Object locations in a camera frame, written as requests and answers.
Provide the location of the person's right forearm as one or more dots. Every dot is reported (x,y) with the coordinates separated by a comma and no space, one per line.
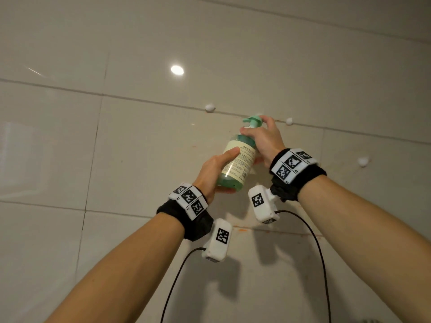
(363,238)

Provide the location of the person's left forearm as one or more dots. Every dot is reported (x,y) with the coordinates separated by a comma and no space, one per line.
(128,272)

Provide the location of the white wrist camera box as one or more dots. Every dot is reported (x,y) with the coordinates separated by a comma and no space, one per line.
(262,203)
(218,242)

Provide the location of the green pump soap bottle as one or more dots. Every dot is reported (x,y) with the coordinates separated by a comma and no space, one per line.
(237,161)

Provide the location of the person's left hand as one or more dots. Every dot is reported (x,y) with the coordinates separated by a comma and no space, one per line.
(209,173)

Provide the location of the black wrist band with markers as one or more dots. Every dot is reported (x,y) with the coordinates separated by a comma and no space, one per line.
(296,171)
(188,211)

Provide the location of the person's right hand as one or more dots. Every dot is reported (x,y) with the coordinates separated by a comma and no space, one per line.
(268,142)

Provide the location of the person's left thumb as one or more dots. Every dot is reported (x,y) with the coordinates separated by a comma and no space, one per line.
(229,154)

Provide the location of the person's right thumb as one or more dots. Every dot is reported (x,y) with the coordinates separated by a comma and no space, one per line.
(248,131)

